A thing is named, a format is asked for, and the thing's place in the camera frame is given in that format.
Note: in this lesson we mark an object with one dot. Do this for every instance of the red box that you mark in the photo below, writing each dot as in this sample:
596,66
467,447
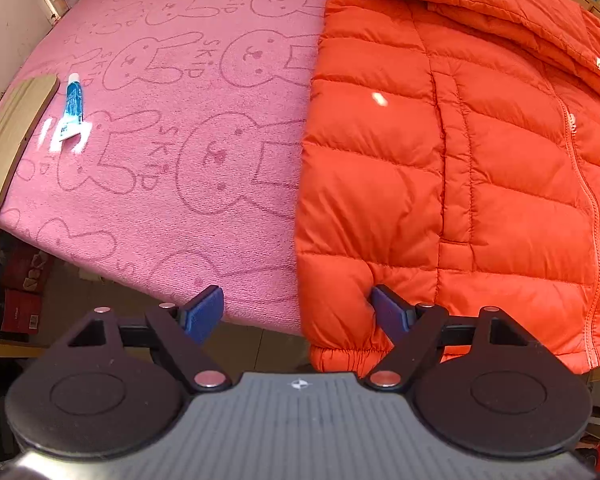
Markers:
22,310

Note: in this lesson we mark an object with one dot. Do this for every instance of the blue white tube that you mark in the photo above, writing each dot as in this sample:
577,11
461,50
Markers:
72,105

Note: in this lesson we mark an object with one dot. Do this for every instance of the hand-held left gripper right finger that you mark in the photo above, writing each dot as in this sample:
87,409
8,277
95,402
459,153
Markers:
390,312

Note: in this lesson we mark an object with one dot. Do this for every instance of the pink bunny-print blanket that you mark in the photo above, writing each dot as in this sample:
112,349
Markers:
180,110

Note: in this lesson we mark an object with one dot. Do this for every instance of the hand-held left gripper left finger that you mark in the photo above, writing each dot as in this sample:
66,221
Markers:
202,312

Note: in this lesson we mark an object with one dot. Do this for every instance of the wooden board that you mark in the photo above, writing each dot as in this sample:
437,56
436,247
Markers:
10,145

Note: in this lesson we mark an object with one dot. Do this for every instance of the orange puffer jacket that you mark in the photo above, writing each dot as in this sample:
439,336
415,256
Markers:
455,160

